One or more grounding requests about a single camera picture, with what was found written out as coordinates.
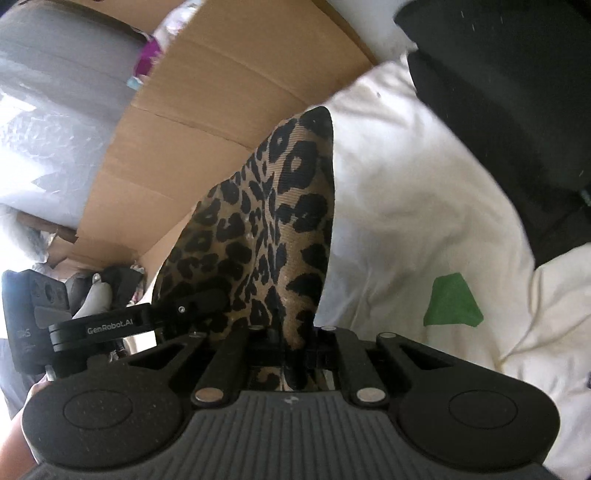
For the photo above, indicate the leopard print garment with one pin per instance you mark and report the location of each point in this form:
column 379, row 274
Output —
column 257, row 247

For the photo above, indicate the person left hand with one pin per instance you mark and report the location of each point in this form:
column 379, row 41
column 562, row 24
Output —
column 16, row 458

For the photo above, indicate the grey plush pillow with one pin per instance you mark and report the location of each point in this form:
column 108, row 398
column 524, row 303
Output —
column 88, row 295

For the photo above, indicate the black garment in pile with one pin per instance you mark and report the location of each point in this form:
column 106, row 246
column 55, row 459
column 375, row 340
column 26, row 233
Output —
column 123, row 282

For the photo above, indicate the grey mattress board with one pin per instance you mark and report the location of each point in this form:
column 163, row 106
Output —
column 64, row 73

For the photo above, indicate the pink white packages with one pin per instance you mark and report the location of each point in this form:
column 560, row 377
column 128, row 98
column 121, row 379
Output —
column 159, row 41

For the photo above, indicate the brown cardboard sheet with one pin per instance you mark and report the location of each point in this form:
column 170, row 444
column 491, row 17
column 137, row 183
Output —
column 235, row 71

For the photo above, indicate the cream bear print bedsheet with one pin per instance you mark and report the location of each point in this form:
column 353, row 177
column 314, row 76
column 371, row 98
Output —
column 427, row 245

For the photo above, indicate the folded black garment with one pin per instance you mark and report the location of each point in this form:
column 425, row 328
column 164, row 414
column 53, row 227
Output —
column 511, row 79

